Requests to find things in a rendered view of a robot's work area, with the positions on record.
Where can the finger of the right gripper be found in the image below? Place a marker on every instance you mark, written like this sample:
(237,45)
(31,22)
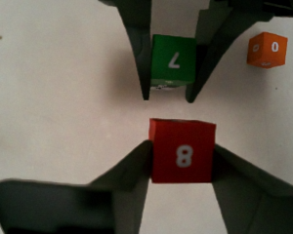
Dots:
(136,17)
(216,30)

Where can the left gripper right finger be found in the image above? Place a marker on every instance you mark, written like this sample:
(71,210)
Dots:
(251,200)

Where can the red block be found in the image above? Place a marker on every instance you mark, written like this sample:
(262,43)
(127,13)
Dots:
(181,150)

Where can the green block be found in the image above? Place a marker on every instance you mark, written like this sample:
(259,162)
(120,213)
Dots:
(172,60)

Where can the orange block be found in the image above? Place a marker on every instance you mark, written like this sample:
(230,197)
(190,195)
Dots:
(267,50)

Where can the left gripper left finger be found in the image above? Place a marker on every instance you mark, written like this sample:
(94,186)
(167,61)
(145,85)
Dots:
(68,208)

